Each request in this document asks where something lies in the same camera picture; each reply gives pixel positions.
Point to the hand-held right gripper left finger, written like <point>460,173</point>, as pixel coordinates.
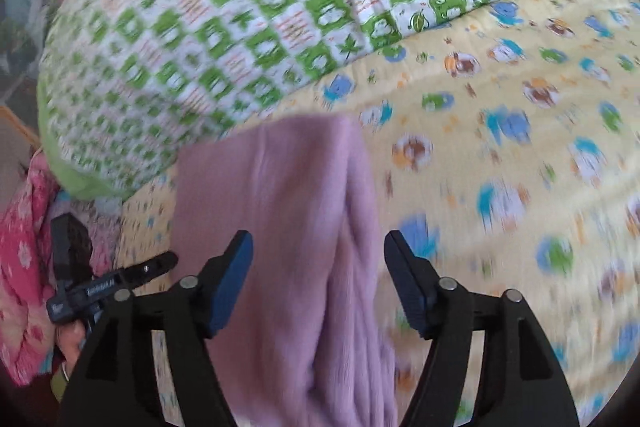
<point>230,287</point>

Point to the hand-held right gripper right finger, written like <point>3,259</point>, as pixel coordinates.
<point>412,287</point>

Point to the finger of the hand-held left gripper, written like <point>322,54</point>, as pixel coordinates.
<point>150,269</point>

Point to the purple knit sweater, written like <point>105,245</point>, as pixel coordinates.
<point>280,217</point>

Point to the person's left hand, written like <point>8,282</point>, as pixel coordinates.
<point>70,349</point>

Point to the pink floral quilt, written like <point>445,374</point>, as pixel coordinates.
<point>25,257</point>

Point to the yellow cartoon bed sheet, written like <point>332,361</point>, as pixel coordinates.
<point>500,157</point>

